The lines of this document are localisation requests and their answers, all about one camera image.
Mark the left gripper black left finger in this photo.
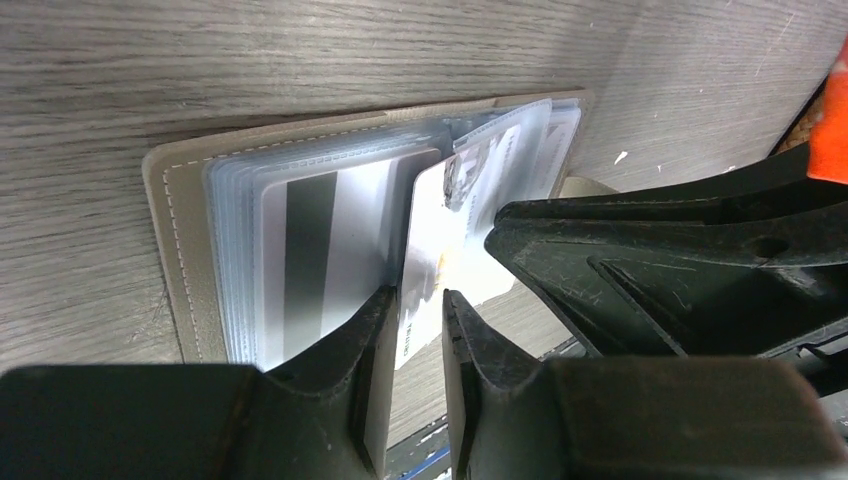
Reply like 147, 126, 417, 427
1, 287, 397, 479

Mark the orange patterned hanging cloth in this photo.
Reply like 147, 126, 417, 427
807, 40, 847, 185

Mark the brown wicker basket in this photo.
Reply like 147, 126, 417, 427
771, 82, 825, 155

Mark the white credit card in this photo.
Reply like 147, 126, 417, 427
394, 125, 524, 368

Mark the grey card holder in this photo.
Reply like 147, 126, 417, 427
142, 89, 594, 370

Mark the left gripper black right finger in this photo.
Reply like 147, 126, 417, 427
442, 290, 847, 479

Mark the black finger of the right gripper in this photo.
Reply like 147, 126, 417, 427
485, 145, 847, 396

